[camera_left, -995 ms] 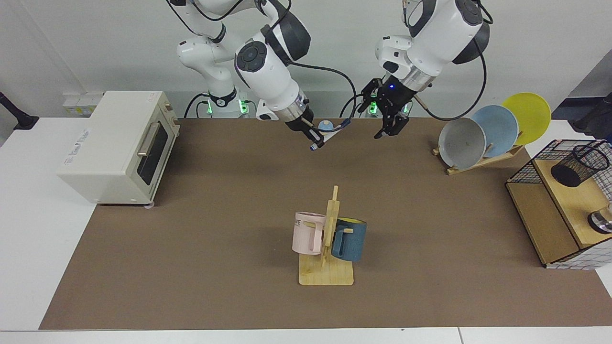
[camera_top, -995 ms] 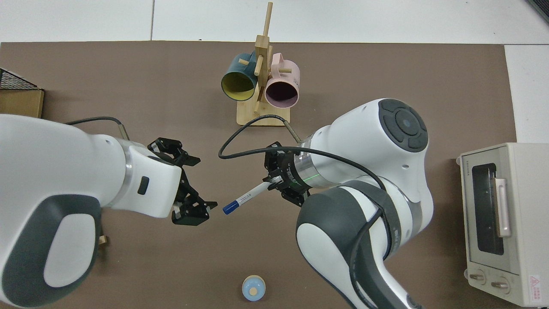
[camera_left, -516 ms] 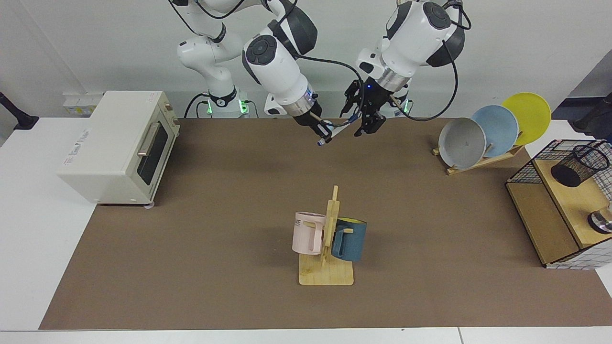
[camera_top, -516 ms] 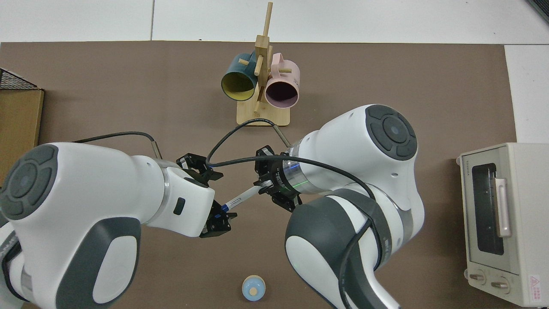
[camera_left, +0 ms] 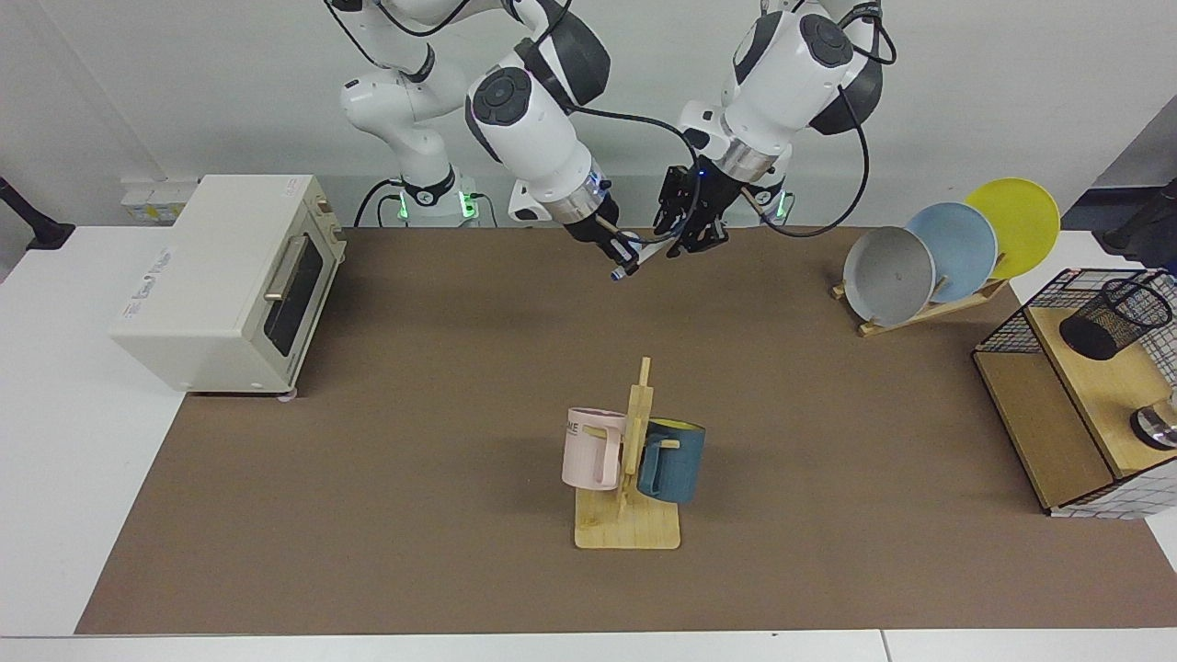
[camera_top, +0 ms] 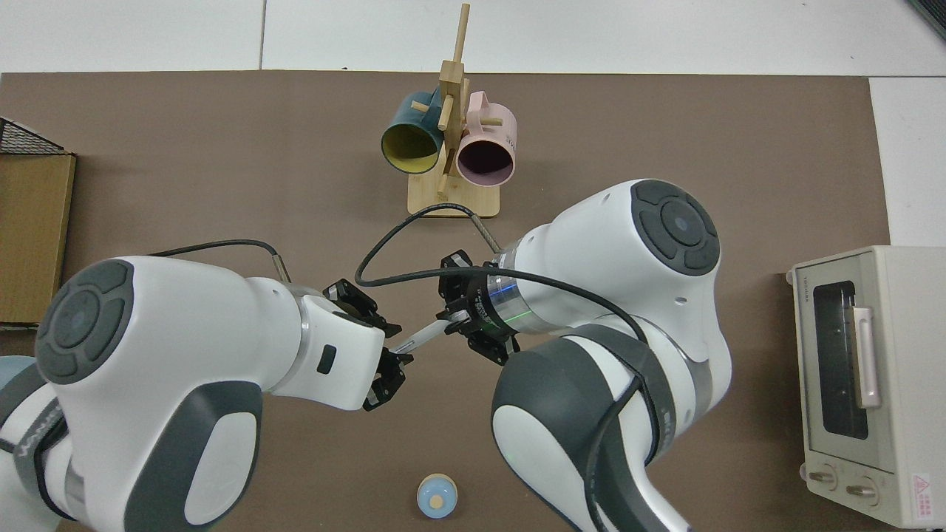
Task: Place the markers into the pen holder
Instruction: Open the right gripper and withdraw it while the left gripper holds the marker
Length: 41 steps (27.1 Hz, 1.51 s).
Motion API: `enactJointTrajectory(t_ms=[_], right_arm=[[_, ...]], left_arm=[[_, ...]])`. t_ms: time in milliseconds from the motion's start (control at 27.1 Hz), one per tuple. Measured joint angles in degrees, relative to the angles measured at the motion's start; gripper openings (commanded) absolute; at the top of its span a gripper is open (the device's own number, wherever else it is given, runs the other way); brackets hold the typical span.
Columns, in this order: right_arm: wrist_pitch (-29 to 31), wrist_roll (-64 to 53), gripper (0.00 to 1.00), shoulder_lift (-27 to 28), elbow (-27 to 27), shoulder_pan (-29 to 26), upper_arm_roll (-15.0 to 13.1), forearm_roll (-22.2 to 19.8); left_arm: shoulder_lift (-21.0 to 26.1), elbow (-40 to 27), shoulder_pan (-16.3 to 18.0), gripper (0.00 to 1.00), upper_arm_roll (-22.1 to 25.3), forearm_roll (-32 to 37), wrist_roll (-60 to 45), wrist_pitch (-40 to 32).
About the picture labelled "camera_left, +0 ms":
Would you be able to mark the white wall power strip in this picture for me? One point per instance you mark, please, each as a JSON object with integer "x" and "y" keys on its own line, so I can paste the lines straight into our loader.
{"x": 156, "y": 200}

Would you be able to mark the black stand foot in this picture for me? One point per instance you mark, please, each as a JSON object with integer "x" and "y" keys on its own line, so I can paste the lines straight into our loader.
{"x": 41, "y": 232}

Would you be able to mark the yellow plate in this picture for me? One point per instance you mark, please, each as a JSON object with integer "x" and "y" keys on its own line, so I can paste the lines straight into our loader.
{"x": 1021, "y": 225}

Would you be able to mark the brown table cloth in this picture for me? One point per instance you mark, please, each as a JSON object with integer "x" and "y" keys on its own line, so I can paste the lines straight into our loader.
{"x": 460, "y": 515}

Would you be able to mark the wooden plate rack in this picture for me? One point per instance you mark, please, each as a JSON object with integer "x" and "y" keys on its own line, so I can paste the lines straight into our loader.
{"x": 910, "y": 317}

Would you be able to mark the black mesh pen holder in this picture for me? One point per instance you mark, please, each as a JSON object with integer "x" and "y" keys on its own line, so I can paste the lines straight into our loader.
{"x": 1099, "y": 331}

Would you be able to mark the pale toaster oven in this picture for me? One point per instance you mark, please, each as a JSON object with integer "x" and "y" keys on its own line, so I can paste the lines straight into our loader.
{"x": 211, "y": 285}

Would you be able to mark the light blue plate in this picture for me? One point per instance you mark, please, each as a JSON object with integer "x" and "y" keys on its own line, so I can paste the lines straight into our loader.
{"x": 961, "y": 248}

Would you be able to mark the glass lid with silver knob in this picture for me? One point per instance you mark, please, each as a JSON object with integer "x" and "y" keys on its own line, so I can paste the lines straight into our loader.
{"x": 1159, "y": 425}

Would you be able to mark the pink mug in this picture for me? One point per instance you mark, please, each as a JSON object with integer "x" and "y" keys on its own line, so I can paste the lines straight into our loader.
{"x": 588, "y": 450}

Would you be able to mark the teal mug with yellow inside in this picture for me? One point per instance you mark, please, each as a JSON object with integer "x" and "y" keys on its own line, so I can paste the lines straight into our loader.
{"x": 680, "y": 464}

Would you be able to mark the grey plate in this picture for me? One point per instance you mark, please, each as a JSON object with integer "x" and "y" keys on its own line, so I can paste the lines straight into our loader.
{"x": 887, "y": 276}

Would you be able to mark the black equipment piece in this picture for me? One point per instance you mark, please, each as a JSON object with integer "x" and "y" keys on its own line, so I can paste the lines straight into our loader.
{"x": 1145, "y": 230}

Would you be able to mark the white marker with blue cap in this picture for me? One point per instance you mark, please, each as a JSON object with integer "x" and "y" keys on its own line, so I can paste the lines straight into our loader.
{"x": 651, "y": 252}

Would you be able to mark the wooden cup stand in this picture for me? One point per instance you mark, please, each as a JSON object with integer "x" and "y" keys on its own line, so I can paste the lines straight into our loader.
{"x": 630, "y": 529}

